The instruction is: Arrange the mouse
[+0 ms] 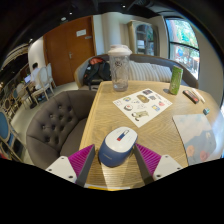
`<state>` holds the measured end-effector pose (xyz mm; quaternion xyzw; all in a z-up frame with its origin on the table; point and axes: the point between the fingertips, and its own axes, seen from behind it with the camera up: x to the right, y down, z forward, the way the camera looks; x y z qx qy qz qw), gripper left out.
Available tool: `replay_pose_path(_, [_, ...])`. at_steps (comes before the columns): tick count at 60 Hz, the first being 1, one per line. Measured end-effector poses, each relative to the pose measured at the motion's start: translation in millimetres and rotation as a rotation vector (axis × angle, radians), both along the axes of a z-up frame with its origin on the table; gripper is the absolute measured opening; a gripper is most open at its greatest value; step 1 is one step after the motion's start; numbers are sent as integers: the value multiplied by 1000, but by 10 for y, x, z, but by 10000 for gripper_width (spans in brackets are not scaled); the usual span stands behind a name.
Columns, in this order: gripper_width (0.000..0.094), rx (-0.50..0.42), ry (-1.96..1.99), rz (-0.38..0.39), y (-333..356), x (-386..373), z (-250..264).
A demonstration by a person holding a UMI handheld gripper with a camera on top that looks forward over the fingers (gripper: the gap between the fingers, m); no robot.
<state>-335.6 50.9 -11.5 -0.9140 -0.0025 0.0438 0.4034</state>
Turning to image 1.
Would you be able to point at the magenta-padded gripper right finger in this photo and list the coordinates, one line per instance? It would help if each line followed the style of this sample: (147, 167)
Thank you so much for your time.
(150, 160)

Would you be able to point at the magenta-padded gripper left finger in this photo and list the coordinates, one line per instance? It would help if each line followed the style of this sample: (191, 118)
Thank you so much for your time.
(80, 160)

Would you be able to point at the white and blue computer mouse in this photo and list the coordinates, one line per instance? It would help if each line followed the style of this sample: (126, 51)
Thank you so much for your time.
(116, 146)

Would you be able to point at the yellow and white booklet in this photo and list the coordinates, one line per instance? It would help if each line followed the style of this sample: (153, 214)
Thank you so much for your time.
(103, 187)

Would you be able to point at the grey tufted armchair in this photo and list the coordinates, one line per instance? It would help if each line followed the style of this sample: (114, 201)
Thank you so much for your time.
(53, 130)

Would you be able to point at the white sticker sheet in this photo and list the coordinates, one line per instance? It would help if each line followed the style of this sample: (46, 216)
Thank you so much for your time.
(143, 106)

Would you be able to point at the black and red flat box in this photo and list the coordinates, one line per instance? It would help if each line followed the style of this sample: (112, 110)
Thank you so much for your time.
(190, 96)

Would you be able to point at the white tube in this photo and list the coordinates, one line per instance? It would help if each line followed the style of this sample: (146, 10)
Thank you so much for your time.
(199, 96)

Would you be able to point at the blue upholstered chairs group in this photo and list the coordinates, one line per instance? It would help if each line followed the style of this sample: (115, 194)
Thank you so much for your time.
(5, 125)

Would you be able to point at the green drink can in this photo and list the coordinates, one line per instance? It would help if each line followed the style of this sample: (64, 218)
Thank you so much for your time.
(175, 80)

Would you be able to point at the white dining chair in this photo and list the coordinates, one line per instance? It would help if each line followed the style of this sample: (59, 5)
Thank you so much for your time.
(42, 81)
(50, 71)

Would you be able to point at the striped cushion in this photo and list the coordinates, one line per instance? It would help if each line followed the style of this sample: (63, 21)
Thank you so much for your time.
(165, 73)
(143, 71)

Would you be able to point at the black backpack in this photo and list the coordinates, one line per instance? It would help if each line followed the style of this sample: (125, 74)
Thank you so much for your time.
(96, 71)

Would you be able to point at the clear shaker bottle white lid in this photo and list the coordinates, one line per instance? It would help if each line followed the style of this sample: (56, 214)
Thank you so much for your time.
(119, 71)

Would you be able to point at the person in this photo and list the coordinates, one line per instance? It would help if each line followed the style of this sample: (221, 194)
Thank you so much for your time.
(34, 75)

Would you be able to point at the open laptop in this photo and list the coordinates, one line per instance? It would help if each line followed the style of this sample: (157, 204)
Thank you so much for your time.
(27, 79)

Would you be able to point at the grey curved sofa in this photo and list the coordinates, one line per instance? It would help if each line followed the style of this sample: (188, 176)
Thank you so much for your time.
(156, 60)

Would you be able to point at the wooden door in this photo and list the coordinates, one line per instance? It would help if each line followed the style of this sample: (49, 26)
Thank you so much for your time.
(65, 53)

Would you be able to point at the black-framed window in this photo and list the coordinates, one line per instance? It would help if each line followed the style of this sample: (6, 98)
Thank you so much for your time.
(183, 46)

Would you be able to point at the glass-front cabinet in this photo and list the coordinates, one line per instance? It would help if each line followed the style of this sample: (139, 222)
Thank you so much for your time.
(144, 38)

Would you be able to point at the white door sign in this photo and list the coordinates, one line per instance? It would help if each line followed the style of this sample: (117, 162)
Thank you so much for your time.
(81, 32)

